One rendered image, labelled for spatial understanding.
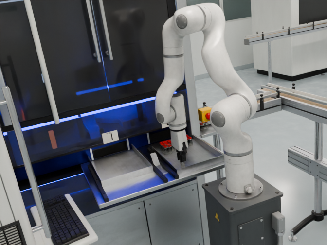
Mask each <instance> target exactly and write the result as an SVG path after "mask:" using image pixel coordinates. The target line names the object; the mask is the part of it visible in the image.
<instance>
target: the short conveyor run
mask: <svg viewBox="0 0 327 245"><path fill-rule="evenodd" d="M276 95H278V93H277V92H276V93H272V91H268V92H264V93H260V94H257V95H255V97H256V99H257V104H258V107H257V111H256V113H255V114H254V115H253V116H252V117H251V118H250V119H248V120H251V119H254V118H258V117H261V116H265V115H268V114H272V113H275V112H278V111H282V99H281V98H276V97H274V96H276ZM203 104H204V105H203V107H204V106H206V105H205V104H206V102H203ZM208 124H209V126H211V123H210V121H208Z"/></svg>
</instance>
